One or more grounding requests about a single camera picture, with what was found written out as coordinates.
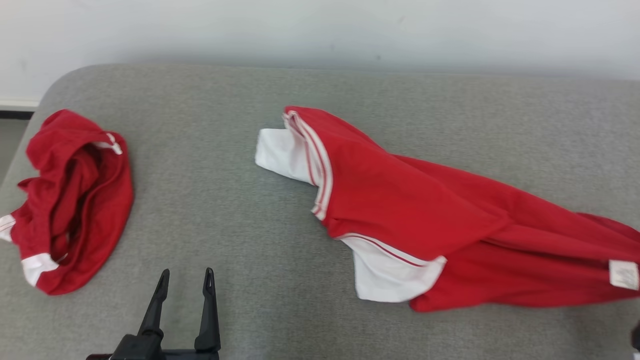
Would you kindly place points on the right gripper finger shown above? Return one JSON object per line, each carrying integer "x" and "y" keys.
{"x": 637, "y": 336}

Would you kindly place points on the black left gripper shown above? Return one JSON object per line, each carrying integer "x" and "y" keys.
{"x": 145, "y": 348}

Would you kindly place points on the red shirt with white sleeves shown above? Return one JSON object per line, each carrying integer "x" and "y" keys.
{"x": 400, "y": 210}

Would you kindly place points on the white wall skirting board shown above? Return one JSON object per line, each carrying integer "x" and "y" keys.
{"x": 15, "y": 104}

